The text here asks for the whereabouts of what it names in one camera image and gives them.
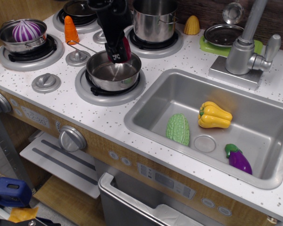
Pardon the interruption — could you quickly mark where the front left stove burner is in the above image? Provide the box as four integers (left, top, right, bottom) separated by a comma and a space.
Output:
0, 35, 64, 72

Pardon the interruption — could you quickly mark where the grey stove knob centre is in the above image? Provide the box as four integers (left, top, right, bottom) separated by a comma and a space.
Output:
66, 50, 91, 67

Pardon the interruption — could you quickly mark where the steel ladle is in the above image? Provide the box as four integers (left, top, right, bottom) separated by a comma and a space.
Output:
222, 0, 244, 24

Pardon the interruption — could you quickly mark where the stove burner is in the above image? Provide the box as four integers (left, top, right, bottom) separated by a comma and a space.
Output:
75, 67, 146, 106
125, 28, 183, 59
0, 35, 64, 72
52, 9, 100, 34

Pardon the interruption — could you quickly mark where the back right stove burner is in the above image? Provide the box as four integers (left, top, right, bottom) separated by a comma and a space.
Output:
125, 28, 183, 59

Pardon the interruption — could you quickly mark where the grey stove knob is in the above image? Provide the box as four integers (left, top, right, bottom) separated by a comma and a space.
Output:
93, 30, 107, 45
66, 50, 91, 67
32, 73, 61, 93

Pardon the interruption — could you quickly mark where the grey stove knob upper middle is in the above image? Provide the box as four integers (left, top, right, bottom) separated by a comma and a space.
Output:
93, 30, 107, 45

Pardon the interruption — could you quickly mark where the tall steel stock pot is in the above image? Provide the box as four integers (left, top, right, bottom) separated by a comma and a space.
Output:
133, 0, 178, 43

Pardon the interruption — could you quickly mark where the grey toy sink basin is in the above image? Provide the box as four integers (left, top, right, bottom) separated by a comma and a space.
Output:
124, 69, 283, 189

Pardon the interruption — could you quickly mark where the small steel pot left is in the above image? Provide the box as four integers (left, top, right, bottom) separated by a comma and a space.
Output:
0, 19, 47, 53

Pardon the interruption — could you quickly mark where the back left stove burner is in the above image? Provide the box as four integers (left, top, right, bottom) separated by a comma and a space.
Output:
52, 9, 100, 34

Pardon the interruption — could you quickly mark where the purple white striped toy onion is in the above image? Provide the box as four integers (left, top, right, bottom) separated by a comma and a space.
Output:
12, 20, 42, 42

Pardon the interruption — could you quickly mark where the grey oven dial large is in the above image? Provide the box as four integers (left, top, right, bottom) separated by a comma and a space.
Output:
58, 125, 87, 152

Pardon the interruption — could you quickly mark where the front right stove burner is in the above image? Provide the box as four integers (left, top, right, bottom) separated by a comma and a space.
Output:
75, 67, 146, 106

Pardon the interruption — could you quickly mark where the silver toy faucet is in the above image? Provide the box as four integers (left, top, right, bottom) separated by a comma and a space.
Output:
208, 0, 281, 90

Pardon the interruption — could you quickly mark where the yellow toy bell pepper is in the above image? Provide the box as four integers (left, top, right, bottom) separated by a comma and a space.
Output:
198, 101, 233, 129

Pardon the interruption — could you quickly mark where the orange toy carrot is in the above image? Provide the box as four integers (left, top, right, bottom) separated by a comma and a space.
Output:
64, 16, 80, 45

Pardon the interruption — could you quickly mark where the steel saucepan with handle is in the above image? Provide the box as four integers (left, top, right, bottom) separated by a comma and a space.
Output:
75, 51, 142, 92

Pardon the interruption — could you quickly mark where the green plastic board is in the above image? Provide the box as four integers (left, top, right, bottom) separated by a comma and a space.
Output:
199, 36, 263, 57

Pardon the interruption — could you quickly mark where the red toy sweet potato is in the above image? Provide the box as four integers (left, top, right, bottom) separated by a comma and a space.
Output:
119, 37, 131, 61

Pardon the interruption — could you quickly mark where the black pot lid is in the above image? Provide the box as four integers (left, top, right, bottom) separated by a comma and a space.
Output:
63, 0, 95, 17

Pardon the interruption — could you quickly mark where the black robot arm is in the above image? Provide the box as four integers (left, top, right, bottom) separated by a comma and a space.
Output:
87, 0, 133, 63

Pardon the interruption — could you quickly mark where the yellow toy corn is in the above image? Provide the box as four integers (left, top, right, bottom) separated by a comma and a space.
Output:
183, 15, 200, 35

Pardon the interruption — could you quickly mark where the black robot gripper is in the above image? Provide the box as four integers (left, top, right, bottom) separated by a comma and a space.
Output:
94, 0, 132, 63

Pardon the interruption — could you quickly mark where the white oven shelf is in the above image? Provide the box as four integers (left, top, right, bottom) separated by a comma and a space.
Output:
20, 132, 100, 199

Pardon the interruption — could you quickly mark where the blue clamp tool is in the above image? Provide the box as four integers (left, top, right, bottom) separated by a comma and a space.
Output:
0, 177, 32, 207

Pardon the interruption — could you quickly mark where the grey dishwasher door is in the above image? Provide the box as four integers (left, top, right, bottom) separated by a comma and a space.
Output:
98, 172, 220, 226

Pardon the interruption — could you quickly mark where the steel pan lid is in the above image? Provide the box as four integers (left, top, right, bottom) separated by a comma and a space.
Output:
204, 24, 244, 47

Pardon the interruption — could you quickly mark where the green toy bitter gourd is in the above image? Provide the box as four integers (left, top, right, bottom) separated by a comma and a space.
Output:
166, 113, 190, 146

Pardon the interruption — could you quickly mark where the grey stove knob front left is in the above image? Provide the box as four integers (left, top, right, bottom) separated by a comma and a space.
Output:
32, 73, 61, 93

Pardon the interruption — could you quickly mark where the purple toy eggplant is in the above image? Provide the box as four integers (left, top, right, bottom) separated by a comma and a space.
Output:
225, 144, 252, 175

